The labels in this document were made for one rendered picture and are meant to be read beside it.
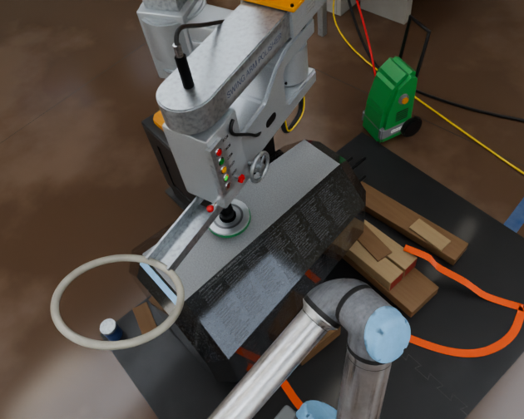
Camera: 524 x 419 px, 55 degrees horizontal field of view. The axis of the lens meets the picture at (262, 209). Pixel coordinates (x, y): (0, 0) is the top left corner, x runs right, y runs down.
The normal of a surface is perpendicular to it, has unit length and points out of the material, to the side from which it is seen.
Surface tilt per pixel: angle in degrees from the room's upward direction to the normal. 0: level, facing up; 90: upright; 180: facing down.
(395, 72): 34
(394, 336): 66
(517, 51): 0
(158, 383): 0
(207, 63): 0
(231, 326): 45
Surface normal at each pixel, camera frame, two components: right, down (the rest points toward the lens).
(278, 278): 0.40, -0.04
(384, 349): 0.48, 0.33
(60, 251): -0.11, -0.58
